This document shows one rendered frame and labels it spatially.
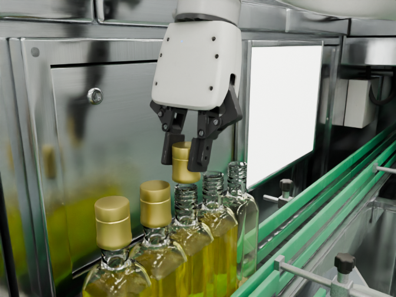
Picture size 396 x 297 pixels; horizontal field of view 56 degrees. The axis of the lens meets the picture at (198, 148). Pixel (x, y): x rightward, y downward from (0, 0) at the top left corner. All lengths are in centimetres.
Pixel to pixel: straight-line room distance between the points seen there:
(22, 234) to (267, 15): 64
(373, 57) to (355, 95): 20
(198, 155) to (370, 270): 124
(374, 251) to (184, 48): 126
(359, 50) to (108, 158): 105
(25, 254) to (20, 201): 7
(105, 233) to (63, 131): 16
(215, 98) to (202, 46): 6
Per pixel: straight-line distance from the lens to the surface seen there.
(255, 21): 82
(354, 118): 155
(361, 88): 153
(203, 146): 43
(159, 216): 42
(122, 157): 55
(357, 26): 141
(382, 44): 139
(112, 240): 38
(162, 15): 60
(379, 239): 154
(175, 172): 45
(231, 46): 42
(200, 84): 42
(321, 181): 104
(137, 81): 55
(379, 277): 161
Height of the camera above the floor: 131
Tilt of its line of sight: 16 degrees down
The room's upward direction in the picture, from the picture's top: straight up
